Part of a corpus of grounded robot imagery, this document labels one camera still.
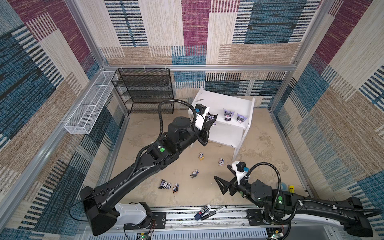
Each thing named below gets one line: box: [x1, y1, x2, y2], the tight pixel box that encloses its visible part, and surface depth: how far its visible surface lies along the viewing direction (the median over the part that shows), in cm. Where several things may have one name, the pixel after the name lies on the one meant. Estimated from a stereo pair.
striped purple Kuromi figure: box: [205, 112, 218, 125], surface depth 64 cm
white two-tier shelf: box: [188, 86, 256, 161], surface depth 80 cm
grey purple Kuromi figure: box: [190, 169, 199, 179], surface depth 89 cm
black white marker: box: [200, 205, 228, 221], surface depth 77 cm
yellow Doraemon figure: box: [198, 152, 205, 161], surface depth 96 cm
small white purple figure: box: [218, 158, 225, 167], surface depth 93 cm
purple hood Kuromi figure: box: [236, 113, 248, 124], surface depth 69 cm
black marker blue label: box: [194, 203, 212, 221], surface depth 76 cm
